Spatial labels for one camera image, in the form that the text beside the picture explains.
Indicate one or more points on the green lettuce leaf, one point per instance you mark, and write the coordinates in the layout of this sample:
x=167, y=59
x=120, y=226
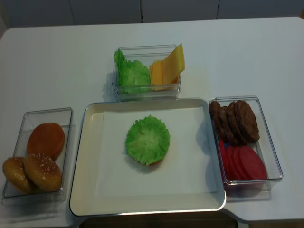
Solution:
x=131, y=73
x=147, y=138

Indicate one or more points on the clear lettuce cheese container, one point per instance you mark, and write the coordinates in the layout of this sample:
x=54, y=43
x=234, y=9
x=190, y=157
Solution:
x=147, y=55

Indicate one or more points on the green lettuce leaf in container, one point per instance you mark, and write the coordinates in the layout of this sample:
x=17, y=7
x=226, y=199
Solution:
x=131, y=73

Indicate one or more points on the stacked yellow cheese slices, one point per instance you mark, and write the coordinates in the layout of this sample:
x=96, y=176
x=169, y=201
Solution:
x=156, y=76

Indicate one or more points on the leaning yellow cheese slice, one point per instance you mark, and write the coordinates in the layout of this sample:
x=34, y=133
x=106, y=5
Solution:
x=173, y=65

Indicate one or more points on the white metal tray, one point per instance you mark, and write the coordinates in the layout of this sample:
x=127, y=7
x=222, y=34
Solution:
x=84, y=202

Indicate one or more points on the bottom bun half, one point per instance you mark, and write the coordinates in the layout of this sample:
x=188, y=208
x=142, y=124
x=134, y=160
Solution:
x=153, y=161

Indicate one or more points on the brown patty leftmost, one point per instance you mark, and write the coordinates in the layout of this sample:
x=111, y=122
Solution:
x=214, y=108

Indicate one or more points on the brown patty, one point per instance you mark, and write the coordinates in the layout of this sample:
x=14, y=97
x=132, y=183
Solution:
x=230, y=114
x=225, y=125
x=246, y=121
x=214, y=108

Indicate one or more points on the red tomato slice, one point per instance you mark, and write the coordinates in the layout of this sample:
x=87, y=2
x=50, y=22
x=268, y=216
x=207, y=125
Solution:
x=251, y=164
x=236, y=164
x=224, y=159
x=228, y=152

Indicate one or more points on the red tomato slice leftmost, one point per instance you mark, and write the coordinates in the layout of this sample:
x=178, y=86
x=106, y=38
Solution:
x=224, y=159

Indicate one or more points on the brown patty rightmost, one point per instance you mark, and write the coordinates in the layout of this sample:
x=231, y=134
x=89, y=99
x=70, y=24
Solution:
x=246, y=121

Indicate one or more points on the clear patty tomato container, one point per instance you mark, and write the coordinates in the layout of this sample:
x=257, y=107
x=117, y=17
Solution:
x=264, y=147

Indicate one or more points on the orange bun bottom in container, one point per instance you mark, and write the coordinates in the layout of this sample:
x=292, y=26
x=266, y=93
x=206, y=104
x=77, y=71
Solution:
x=47, y=138

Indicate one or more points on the red tomato slice front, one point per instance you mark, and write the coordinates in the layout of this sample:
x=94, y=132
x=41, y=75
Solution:
x=251, y=164

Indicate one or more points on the sesame top bun front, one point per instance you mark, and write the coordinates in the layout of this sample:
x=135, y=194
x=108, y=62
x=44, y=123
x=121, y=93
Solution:
x=43, y=172

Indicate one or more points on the clear bun container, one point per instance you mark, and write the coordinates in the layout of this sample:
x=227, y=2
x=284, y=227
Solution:
x=63, y=117

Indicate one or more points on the plain top bun left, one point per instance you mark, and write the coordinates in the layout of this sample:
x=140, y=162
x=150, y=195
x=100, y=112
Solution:
x=13, y=169

